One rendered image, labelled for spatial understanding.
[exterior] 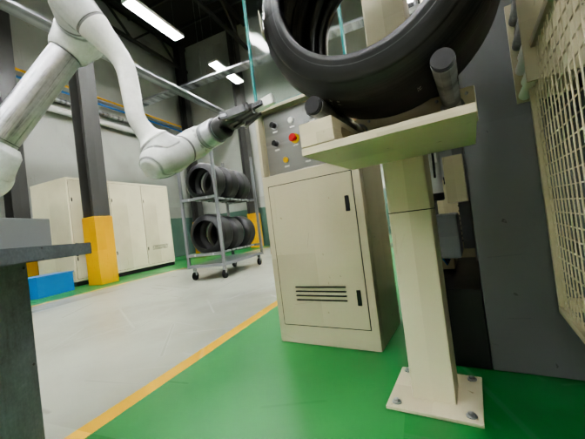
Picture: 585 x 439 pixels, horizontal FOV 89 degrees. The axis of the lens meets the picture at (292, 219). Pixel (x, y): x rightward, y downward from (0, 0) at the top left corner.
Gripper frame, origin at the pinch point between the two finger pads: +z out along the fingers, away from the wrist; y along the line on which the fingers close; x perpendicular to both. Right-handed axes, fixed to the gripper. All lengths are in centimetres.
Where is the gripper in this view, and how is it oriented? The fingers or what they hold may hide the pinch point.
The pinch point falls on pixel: (264, 103)
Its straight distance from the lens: 98.9
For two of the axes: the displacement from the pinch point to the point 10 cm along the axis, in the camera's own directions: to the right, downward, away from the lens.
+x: 2.4, 9.7, -0.9
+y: 5.1, -0.5, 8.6
